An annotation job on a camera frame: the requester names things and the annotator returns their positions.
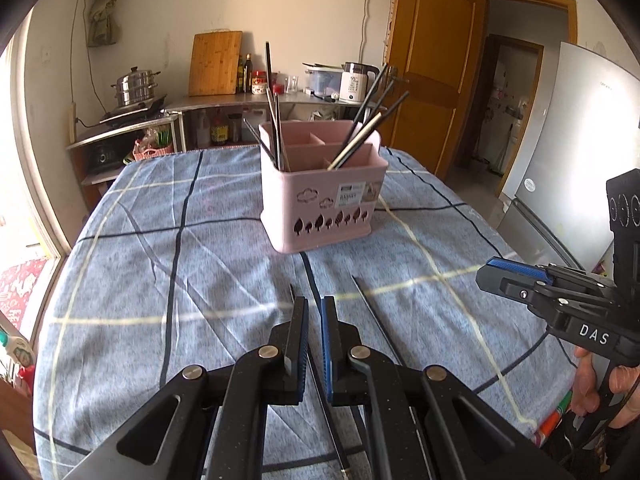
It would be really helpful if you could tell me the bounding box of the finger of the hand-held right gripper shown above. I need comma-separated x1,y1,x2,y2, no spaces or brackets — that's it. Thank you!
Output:
487,256,553,286
476,265,551,318

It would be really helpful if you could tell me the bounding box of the pink utensil basket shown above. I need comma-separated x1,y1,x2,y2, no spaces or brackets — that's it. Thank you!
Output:
258,120,390,254

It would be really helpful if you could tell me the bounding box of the black gas stove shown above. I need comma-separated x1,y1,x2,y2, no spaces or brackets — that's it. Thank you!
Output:
99,94,168,126

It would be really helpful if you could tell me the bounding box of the clear plastic container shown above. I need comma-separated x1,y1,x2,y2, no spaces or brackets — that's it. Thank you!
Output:
302,62,346,97

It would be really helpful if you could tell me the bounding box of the silver metal chopstick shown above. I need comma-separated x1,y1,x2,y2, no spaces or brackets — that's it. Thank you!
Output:
266,87,288,171

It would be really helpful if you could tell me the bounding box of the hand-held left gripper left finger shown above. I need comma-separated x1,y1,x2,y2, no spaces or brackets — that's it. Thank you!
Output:
65,296,311,480

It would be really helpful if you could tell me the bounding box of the steel steamer pot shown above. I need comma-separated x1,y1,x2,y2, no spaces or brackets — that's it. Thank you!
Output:
111,66,162,108

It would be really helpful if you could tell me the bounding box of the black appliance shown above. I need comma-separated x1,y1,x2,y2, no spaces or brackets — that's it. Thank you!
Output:
84,142,126,173

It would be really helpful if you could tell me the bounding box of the grey refrigerator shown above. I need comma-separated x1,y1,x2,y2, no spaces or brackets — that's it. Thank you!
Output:
497,41,640,281

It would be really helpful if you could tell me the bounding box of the hanging grey cloth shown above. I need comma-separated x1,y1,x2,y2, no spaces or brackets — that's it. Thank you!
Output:
86,0,121,48

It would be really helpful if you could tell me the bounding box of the gold metal chopstick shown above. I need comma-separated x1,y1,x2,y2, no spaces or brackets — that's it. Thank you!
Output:
334,120,375,167
327,111,385,171

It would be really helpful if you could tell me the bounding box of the wooden cutting board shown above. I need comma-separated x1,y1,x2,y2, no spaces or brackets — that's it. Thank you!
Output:
188,30,244,97

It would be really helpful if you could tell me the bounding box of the brown sauce bottle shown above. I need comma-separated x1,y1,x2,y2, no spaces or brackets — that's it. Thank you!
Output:
210,109,229,146

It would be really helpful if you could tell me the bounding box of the dark glass bottle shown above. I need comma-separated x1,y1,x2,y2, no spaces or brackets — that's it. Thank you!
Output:
236,54,253,94

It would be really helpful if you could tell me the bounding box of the wall measuring ruler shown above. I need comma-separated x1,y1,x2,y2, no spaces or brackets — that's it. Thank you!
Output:
384,0,397,61

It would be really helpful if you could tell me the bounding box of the red patterned mat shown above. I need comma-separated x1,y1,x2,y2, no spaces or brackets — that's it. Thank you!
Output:
0,260,51,341

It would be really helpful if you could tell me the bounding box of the brown wooden door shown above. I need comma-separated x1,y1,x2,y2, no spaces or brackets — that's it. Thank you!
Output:
382,0,487,181

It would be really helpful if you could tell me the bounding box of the person's right hand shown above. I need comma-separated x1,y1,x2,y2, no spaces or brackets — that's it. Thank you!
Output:
570,346,640,429

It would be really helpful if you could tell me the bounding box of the steel stove table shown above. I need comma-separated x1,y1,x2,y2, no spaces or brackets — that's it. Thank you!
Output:
66,115,186,186

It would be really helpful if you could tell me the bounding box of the steel kitchen counter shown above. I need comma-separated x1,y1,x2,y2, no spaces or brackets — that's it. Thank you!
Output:
164,91,381,117

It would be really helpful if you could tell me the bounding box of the white electric kettle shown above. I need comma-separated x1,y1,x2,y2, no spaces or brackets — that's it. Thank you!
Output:
339,61,378,106

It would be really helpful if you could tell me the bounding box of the blue plaid tablecloth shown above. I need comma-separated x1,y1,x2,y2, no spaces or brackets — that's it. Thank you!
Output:
32,145,576,480

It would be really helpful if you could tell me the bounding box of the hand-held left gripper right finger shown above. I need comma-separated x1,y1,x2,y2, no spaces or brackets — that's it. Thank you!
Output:
321,296,576,480

